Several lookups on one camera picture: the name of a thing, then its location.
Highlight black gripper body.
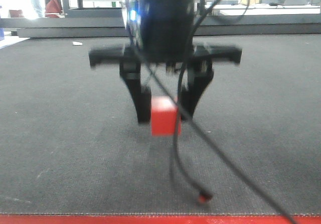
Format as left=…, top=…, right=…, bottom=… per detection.
left=88, top=44, right=242, bottom=83

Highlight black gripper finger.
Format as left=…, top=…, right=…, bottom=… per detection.
left=121, top=75, right=151, bottom=124
left=181, top=73, right=214, bottom=117

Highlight red magnetic block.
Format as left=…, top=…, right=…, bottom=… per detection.
left=150, top=96, right=178, bottom=136

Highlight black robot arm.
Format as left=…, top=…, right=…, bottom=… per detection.
left=88, top=0, right=242, bottom=124

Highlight red bag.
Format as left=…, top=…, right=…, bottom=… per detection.
left=45, top=0, right=62, bottom=18

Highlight red table edge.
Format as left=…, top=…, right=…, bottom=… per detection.
left=0, top=213, right=321, bottom=224

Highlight black cable with red plug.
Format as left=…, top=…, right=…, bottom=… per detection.
left=169, top=0, right=251, bottom=204

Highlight long black cable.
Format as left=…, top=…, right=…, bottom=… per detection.
left=125, top=28, right=299, bottom=224

